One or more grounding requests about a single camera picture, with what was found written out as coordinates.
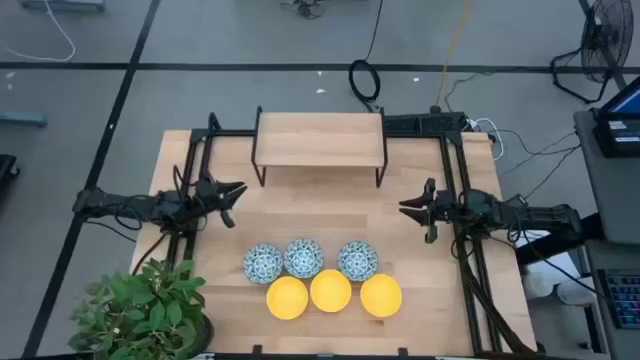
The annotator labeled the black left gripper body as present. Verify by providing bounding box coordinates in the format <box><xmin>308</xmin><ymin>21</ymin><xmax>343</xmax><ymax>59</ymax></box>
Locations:
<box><xmin>195</xmin><ymin>174</ymin><xmax>236</xmax><ymax>230</ymax></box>

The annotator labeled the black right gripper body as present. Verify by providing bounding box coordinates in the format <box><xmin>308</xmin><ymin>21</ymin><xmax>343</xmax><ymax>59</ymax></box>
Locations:
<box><xmin>422</xmin><ymin>178</ymin><xmax>459</xmax><ymax>245</ymax></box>

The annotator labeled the patterned mini bowl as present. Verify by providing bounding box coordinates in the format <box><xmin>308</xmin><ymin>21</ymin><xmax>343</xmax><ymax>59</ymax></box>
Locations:
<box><xmin>283</xmin><ymin>238</ymin><xmax>325</xmax><ymax>280</ymax></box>
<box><xmin>242</xmin><ymin>242</ymin><xmax>285</xmax><ymax>286</ymax></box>
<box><xmin>336</xmin><ymin>240</ymin><xmax>380</xmax><ymax>282</ymax></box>

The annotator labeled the yellow plastic mini bowl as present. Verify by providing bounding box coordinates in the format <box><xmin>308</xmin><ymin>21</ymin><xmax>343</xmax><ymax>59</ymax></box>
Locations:
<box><xmin>359</xmin><ymin>273</ymin><xmax>404</xmax><ymax>319</ymax></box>
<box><xmin>309</xmin><ymin>268</ymin><xmax>353</xmax><ymax>314</ymax></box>
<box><xmin>265</xmin><ymin>275</ymin><xmax>310</xmax><ymax>321</ymax></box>

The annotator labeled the black perforated electronics box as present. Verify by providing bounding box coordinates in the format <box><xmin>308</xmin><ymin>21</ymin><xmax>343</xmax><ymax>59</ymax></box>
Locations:
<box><xmin>383</xmin><ymin>110</ymin><xmax>467</xmax><ymax>134</ymax></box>

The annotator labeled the small wooden shelf riser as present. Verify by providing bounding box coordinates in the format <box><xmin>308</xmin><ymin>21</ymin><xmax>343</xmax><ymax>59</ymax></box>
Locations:
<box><xmin>251</xmin><ymin>105</ymin><xmax>389</xmax><ymax>189</ymax></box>

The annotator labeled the black desk beam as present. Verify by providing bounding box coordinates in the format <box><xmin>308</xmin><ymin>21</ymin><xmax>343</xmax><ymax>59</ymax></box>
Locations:
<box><xmin>514</xmin><ymin>212</ymin><xmax>606</xmax><ymax>267</ymax></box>

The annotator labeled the white cup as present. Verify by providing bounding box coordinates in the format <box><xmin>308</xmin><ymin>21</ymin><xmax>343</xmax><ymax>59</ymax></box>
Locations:
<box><xmin>555</xmin><ymin>278</ymin><xmax>599</xmax><ymax>306</ymax></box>
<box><xmin>522</xmin><ymin>269</ymin><xmax>555</xmax><ymax>300</ymax></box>

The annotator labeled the white paper sheet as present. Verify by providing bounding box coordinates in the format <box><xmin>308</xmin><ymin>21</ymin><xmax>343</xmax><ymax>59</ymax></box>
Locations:
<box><xmin>514</xmin><ymin>234</ymin><xmax>584</xmax><ymax>281</ymax></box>

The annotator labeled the green leafy plant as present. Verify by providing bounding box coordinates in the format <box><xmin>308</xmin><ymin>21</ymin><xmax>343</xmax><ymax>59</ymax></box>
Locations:
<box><xmin>67</xmin><ymin>257</ymin><xmax>209</xmax><ymax>360</ymax></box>

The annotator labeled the black plant pot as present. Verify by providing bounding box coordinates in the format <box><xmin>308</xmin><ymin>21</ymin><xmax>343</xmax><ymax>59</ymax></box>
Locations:
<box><xmin>189</xmin><ymin>312</ymin><xmax>216</xmax><ymax>359</ymax></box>

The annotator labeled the grey desk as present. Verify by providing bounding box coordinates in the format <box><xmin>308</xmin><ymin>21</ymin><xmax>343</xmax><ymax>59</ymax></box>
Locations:
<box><xmin>572</xmin><ymin>108</ymin><xmax>640</xmax><ymax>246</ymax></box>

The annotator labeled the black device with labels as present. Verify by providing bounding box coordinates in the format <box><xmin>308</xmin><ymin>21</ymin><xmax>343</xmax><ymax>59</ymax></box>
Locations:
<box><xmin>592</xmin><ymin>115</ymin><xmax>640</xmax><ymax>159</ymax></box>

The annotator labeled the grey floor bar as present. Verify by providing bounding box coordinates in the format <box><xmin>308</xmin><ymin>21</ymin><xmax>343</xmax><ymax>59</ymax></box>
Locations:
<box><xmin>0</xmin><ymin>110</ymin><xmax>49</xmax><ymax>128</ymax></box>

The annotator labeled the black floor object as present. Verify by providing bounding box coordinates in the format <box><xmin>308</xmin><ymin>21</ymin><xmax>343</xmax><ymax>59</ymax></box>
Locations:
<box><xmin>0</xmin><ymin>153</ymin><xmax>21</xmax><ymax>194</ymax></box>

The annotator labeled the black backlit keyboard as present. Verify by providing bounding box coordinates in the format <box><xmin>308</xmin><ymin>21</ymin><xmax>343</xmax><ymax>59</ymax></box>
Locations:
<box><xmin>597</xmin><ymin>267</ymin><xmax>640</xmax><ymax>331</ymax></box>

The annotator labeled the black computer monitor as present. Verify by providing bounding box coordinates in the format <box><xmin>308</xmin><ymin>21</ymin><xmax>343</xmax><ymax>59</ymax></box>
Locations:
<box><xmin>597</xmin><ymin>74</ymin><xmax>640</xmax><ymax>121</ymax></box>

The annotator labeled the black floor fan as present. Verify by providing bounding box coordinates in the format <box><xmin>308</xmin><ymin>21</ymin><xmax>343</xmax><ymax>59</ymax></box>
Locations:
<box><xmin>549</xmin><ymin>0</ymin><xmax>636</xmax><ymax>106</ymax></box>

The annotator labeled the grey flat floor object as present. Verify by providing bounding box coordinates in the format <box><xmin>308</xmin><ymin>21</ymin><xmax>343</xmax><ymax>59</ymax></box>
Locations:
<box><xmin>19</xmin><ymin>0</ymin><xmax>106</xmax><ymax>12</ymax></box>

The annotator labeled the black aluminium table frame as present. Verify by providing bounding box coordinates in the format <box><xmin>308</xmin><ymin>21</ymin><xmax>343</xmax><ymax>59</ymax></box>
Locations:
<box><xmin>167</xmin><ymin>110</ymin><xmax>539</xmax><ymax>359</ymax></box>

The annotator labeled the white looped cable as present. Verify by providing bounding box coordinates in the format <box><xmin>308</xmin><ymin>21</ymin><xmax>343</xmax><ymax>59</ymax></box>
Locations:
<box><xmin>468</xmin><ymin>116</ymin><xmax>506</xmax><ymax>162</ymax></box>

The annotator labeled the black sleeved cable bundle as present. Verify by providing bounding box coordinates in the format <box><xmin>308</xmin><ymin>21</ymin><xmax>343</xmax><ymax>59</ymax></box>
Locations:
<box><xmin>452</xmin><ymin>234</ymin><xmax>539</xmax><ymax>357</ymax></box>

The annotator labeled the black coiled cable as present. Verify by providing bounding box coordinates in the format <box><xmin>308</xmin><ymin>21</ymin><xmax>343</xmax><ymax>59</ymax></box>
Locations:
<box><xmin>348</xmin><ymin>0</ymin><xmax>385</xmax><ymax>112</ymax></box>

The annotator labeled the yellow cable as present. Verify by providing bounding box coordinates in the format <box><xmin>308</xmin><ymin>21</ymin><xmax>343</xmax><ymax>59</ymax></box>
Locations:
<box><xmin>433</xmin><ymin>0</ymin><xmax>475</xmax><ymax>114</ymax></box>

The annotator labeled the tangled black cable bundle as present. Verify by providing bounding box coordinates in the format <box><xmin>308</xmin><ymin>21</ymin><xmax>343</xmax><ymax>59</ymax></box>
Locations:
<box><xmin>279</xmin><ymin>0</ymin><xmax>326</xmax><ymax>21</ymax></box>

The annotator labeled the white floor cable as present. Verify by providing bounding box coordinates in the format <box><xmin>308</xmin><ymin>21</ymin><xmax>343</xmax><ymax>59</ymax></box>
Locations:
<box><xmin>0</xmin><ymin>0</ymin><xmax>77</xmax><ymax>64</ymax></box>

